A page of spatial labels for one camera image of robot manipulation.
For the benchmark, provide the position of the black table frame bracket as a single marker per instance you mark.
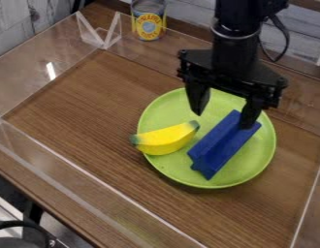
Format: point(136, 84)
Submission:
point(33, 215)

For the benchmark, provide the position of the clear acrylic tray wall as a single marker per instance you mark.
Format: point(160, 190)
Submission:
point(75, 87)

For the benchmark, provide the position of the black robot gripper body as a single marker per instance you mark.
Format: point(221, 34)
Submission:
point(259, 81)

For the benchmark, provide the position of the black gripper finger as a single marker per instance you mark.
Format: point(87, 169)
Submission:
point(251, 113)
point(199, 96)

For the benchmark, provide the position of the blue cross-shaped block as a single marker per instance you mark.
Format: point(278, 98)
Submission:
point(217, 147)

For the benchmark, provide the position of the yellow toy banana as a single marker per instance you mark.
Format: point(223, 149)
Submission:
point(166, 140)

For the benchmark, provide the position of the green round plate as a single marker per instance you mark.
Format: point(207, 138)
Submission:
point(170, 109)

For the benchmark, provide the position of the yellow labelled tin can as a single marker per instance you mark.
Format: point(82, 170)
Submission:
point(149, 19)

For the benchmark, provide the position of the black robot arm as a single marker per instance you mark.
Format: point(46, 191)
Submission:
point(229, 66)

